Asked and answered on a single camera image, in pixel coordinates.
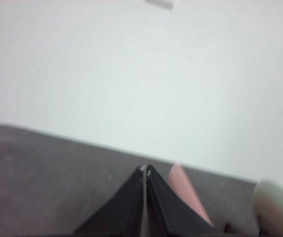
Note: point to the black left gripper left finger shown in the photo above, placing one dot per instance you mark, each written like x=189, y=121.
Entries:
x=121, y=212

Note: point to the green round plate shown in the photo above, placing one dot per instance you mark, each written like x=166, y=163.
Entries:
x=277, y=209

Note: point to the pink round plate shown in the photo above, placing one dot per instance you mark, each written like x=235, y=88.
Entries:
x=185, y=192

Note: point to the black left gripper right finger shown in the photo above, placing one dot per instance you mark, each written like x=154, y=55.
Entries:
x=171, y=212

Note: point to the white wall socket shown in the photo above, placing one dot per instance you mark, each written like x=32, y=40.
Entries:
x=159, y=3

